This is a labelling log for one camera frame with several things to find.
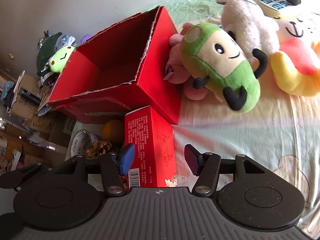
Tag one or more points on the yellow and pink plush bear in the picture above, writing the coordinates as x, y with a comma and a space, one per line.
295, 55

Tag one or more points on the light green frog plush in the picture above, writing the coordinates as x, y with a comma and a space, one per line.
58, 60

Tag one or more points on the orange round gourd toy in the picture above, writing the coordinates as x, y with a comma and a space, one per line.
112, 130

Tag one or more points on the brown pine cone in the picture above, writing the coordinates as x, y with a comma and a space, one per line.
100, 148

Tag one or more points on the green and cream plush toy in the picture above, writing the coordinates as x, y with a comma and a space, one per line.
237, 80

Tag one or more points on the printed booklet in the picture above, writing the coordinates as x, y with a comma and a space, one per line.
47, 102

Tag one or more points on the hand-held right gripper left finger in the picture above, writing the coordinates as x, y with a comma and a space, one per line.
126, 158

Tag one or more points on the large red cardboard box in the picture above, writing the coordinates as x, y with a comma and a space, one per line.
160, 87

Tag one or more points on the light printed bedsheet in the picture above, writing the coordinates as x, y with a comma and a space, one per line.
237, 142

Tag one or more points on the black bottle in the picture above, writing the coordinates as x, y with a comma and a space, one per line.
30, 96

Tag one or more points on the brown cardboard box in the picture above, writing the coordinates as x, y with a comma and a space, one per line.
25, 110
62, 132

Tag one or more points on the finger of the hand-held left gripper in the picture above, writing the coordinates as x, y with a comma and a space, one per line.
22, 176

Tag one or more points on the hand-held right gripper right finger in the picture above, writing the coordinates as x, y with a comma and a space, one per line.
192, 160

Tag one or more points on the pile of folded clothes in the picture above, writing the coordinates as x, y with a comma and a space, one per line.
46, 50

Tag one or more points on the small red gift box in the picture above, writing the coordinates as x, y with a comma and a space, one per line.
155, 142

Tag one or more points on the pink plush toy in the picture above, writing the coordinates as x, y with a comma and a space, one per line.
177, 72

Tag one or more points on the white plush toy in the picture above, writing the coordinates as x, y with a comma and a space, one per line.
247, 27

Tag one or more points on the purple packet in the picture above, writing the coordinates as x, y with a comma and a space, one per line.
85, 39

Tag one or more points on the white printed tape roll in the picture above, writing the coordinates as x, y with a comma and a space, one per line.
77, 142

